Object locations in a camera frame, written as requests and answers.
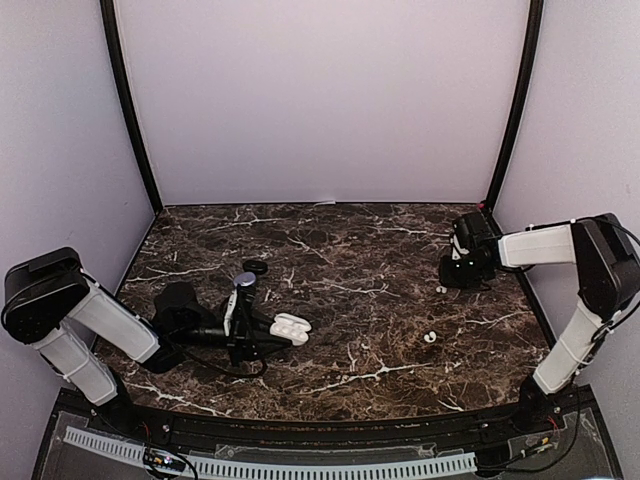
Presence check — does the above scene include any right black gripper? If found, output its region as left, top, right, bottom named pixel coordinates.
left=440, top=253, right=490, bottom=290

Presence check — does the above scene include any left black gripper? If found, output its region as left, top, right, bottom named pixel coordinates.
left=174, top=309, right=293, bottom=368

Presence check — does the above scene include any white charging case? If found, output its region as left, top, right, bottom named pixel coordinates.
left=269, top=313, right=312, bottom=347

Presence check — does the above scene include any purple charging case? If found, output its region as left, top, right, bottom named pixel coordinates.
left=233, top=272, right=257, bottom=288

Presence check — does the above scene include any black earbud charging case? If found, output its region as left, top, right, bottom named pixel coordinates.
left=243, top=259, right=268, bottom=275

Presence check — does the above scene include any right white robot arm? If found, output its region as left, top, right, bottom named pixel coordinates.
left=438, top=212, right=639, bottom=434

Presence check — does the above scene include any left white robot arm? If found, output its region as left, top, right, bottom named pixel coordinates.
left=1, top=247, right=311, bottom=436

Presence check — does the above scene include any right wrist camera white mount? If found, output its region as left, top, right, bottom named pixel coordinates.
left=450, top=234, right=468, bottom=261

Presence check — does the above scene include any white slotted cable duct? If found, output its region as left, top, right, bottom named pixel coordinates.
left=63, top=425, right=477, bottom=480

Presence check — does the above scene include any right black frame post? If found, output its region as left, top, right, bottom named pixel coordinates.
left=483, top=0, right=545, bottom=212

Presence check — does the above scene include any black frame post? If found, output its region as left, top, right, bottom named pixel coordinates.
left=99, top=0, right=164, bottom=215
left=483, top=0, right=545, bottom=212

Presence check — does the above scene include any left black frame post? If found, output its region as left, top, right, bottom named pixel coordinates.
left=99, top=0, right=164, bottom=215

